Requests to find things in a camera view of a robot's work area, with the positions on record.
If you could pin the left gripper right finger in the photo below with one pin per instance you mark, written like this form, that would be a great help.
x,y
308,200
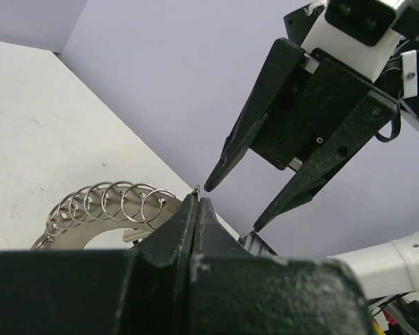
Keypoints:
x,y
234,292

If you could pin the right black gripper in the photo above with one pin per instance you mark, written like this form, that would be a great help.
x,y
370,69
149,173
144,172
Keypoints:
x,y
297,102

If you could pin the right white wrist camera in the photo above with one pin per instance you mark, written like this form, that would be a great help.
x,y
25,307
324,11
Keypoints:
x,y
360,34

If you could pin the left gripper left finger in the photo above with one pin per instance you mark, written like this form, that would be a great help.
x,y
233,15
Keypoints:
x,y
141,290

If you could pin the metal key organizer disc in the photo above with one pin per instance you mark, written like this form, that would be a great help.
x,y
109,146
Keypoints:
x,y
137,208

